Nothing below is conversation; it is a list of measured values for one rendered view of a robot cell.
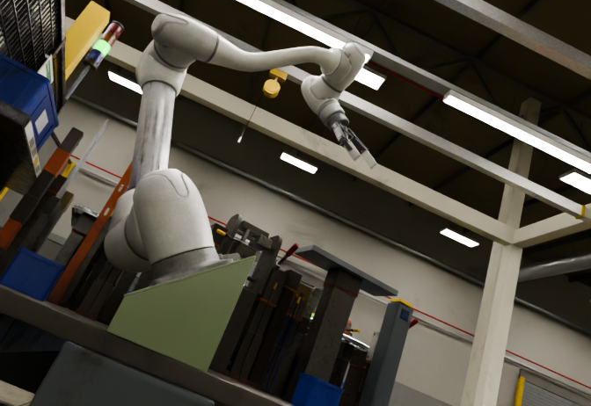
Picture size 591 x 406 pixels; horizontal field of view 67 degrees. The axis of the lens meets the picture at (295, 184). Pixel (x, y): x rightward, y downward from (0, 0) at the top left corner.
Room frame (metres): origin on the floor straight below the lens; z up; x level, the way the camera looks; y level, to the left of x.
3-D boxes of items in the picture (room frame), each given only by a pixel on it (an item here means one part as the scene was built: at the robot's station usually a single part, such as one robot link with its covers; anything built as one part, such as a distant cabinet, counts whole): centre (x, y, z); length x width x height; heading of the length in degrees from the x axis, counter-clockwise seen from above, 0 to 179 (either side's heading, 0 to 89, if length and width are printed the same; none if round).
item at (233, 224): (1.56, 0.07, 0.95); 0.18 x 0.13 x 0.49; 109
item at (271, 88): (3.56, 0.56, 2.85); 0.16 x 0.10 x 0.85; 95
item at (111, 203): (1.46, 0.53, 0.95); 0.03 x 0.01 x 0.50; 109
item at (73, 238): (1.59, 0.62, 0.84); 0.12 x 0.05 x 0.29; 19
